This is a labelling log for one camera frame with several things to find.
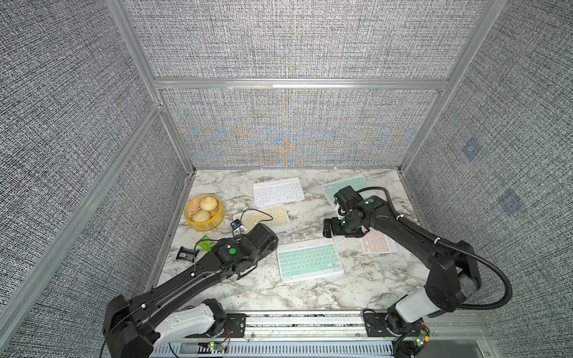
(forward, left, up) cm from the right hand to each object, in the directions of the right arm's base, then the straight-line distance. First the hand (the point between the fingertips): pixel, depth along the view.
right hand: (334, 228), depth 84 cm
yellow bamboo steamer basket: (+18, +61, -10) cm, 64 cm away
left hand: (-8, +24, +3) cm, 25 cm away
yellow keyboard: (-6, +23, +19) cm, 31 cm away
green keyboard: (-9, +9, -11) cm, 17 cm away
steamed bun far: (+15, +52, -6) cm, 54 cm away
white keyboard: (+26, +22, -12) cm, 36 cm away
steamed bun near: (+9, +54, -5) cm, 55 cm away
